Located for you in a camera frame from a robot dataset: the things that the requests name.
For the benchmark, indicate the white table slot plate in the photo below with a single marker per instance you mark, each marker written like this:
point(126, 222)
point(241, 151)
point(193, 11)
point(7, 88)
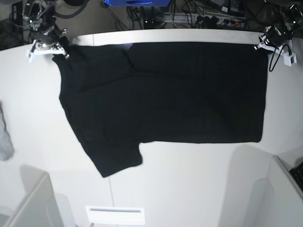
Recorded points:
point(116, 216)

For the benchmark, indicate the blue box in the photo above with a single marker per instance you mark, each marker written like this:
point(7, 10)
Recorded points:
point(144, 3)

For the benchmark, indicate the white partition panel right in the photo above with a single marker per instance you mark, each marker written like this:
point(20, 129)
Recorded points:
point(276, 200)

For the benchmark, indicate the grey cloth at edge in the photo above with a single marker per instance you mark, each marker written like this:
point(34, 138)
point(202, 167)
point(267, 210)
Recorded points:
point(6, 146)

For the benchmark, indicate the black keyboard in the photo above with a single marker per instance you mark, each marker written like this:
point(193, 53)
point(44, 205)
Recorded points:
point(297, 174)

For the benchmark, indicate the white partition panel left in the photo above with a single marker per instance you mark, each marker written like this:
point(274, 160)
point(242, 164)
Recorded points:
point(40, 206)

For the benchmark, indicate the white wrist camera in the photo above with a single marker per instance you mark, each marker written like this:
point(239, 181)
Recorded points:
point(33, 53)
point(289, 60)

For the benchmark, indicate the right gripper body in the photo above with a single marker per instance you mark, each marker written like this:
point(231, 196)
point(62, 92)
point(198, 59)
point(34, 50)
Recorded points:
point(49, 37)

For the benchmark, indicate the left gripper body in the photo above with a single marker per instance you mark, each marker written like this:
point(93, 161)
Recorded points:
point(276, 36)

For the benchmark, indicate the black T-shirt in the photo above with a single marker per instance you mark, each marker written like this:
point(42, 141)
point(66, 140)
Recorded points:
point(116, 97)

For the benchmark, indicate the white partition panel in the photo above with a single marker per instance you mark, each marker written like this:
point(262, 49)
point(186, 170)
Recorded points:
point(276, 200)
point(40, 206)

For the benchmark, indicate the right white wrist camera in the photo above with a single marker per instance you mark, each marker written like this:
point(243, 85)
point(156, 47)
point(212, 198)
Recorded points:
point(33, 53)

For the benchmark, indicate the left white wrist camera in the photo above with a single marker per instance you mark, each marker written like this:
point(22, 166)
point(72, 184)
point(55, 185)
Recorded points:
point(289, 60)

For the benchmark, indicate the white power strip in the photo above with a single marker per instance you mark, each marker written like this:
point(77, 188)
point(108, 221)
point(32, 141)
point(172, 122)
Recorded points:
point(183, 18)

